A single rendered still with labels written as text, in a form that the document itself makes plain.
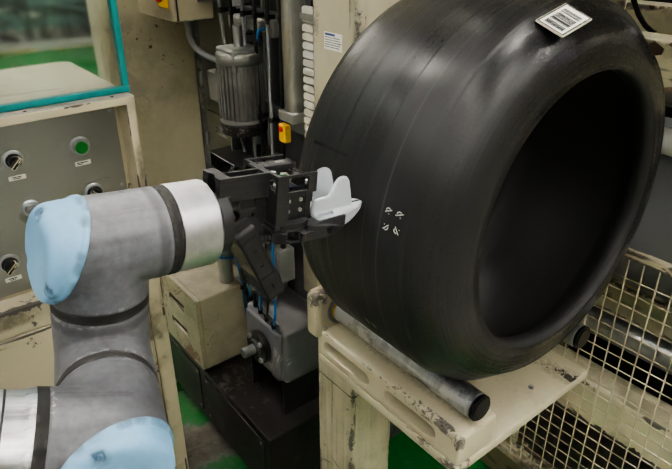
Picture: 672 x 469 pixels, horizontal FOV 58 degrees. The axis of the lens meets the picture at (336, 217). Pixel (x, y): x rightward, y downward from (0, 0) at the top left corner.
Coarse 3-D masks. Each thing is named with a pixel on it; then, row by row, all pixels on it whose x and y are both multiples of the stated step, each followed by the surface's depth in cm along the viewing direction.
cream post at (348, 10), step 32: (320, 0) 105; (352, 0) 99; (384, 0) 101; (320, 32) 108; (352, 32) 101; (320, 64) 110; (320, 384) 144; (320, 416) 149; (352, 416) 138; (384, 416) 146; (320, 448) 154; (352, 448) 142; (384, 448) 151
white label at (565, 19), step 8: (560, 8) 74; (568, 8) 74; (544, 16) 73; (552, 16) 73; (560, 16) 73; (568, 16) 73; (576, 16) 74; (584, 16) 74; (544, 24) 72; (552, 24) 72; (560, 24) 72; (568, 24) 72; (576, 24) 73; (584, 24) 73; (560, 32) 71; (568, 32) 71
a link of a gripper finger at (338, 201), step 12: (336, 180) 71; (348, 180) 72; (336, 192) 71; (348, 192) 73; (312, 204) 70; (324, 204) 71; (336, 204) 72; (348, 204) 74; (360, 204) 76; (312, 216) 70; (324, 216) 71; (348, 216) 73
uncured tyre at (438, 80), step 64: (448, 0) 82; (512, 0) 77; (576, 0) 77; (384, 64) 79; (448, 64) 72; (512, 64) 71; (576, 64) 75; (640, 64) 85; (320, 128) 83; (384, 128) 75; (448, 128) 70; (512, 128) 71; (576, 128) 114; (640, 128) 95; (384, 192) 74; (448, 192) 71; (512, 192) 125; (576, 192) 116; (640, 192) 100; (320, 256) 88; (384, 256) 76; (448, 256) 73; (512, 256) 121; (576, 256) 114; (384, 320) 82; (448, 320) 78; (512, 320) 111; (576, 320) 102
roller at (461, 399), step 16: (352, 320) 112; (368, 336) 109; (384, 352) 106; (400, 352) 103; (416, 368) 100; (432, 384) 98; (448, 384) 96; (464, 384) 95; (448, 400) 96; (464, 400) 93; (480, 400) 92; (480, 416) 94
